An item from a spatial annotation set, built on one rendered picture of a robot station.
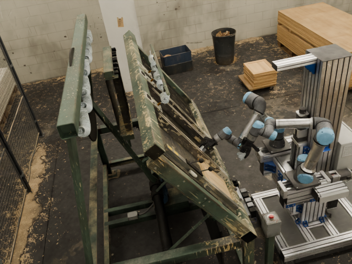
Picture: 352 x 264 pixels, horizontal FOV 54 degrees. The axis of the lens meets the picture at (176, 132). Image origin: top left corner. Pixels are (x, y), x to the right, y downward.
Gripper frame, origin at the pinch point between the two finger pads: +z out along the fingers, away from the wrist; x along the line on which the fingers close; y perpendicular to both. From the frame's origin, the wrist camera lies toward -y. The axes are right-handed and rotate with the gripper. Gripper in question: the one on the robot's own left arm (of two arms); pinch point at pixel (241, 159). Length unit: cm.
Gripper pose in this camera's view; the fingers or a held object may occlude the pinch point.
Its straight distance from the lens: 280.8
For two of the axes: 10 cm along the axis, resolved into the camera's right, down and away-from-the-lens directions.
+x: 1.8, 5.5, -8.2
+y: -9.2, -2.0, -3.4
